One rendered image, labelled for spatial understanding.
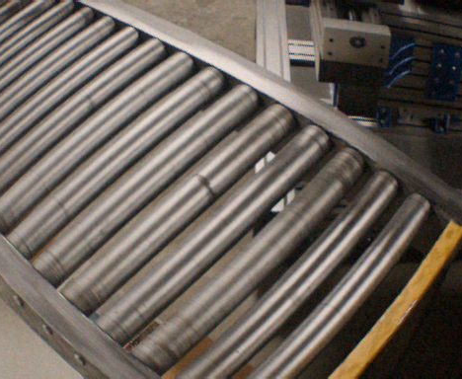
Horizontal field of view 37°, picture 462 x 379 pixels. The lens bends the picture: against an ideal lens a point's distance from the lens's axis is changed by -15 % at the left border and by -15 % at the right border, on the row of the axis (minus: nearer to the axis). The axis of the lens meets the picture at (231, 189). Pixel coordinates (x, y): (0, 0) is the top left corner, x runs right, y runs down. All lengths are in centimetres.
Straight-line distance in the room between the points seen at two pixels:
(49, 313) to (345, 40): 77
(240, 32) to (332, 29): 122
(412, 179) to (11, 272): 59
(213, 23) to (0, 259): 175
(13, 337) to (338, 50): 107
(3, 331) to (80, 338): 98
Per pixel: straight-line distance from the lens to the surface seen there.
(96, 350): 92
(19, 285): 99
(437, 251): 101
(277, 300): 95
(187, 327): 93
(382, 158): 112
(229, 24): 262
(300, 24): 230
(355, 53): 143
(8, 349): 187
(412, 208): 107
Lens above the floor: 161
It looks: 50 degrees down
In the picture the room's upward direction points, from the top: 2 degrees clockwise
